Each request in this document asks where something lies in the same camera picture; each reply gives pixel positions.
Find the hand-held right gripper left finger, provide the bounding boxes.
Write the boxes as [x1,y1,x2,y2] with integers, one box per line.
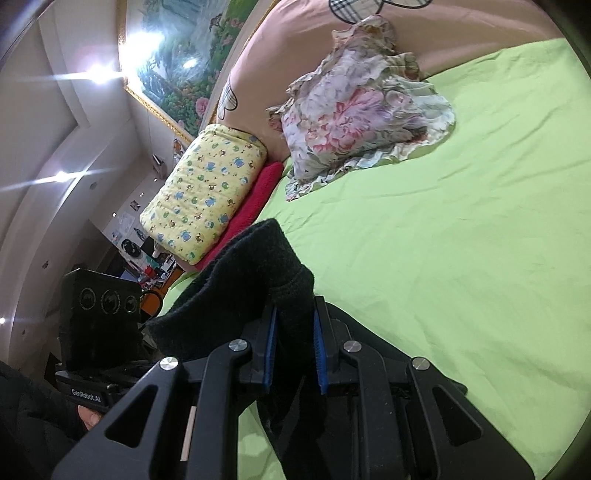
[51,307,278,480]

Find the black pants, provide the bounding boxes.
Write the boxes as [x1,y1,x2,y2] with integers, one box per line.
[145,219,467,480]

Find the person's left hand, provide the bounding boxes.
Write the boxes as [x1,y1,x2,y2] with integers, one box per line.
[78,406,103,429]

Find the gold framed landscape painting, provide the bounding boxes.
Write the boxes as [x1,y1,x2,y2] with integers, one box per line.
[117,0,278,141]

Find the person's left forearm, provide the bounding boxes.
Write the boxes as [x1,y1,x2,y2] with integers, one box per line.
[0,360,88,480]

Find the yellow printed pillow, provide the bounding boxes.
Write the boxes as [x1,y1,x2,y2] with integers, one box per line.
[140,123,269,266]

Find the floral ruffled pillow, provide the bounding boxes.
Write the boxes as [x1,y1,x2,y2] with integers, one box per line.
[265,15,457,202]

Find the green bed sheet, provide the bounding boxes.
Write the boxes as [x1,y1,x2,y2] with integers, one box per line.
[161,37,591,480]

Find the red cushion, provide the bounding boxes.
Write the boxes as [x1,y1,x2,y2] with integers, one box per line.
[185,161,284,273]

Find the orange cabinet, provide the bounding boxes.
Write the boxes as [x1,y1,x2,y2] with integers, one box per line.
[139,270,185,319]

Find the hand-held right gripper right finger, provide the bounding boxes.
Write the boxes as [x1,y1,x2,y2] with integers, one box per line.
[314,298,536,480]

